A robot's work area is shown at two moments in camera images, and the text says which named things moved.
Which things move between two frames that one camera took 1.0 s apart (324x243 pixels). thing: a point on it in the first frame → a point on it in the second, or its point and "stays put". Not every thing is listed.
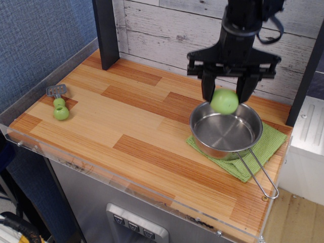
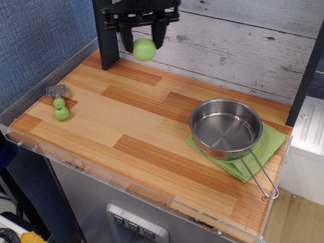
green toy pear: [225, 101] → [144, 49]
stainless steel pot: [219, 136] stays put
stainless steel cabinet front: [89, 196] stays put
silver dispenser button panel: [127, 226] stays put
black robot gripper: [233, 54] → [123, 14]
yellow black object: [33, 237] stays put
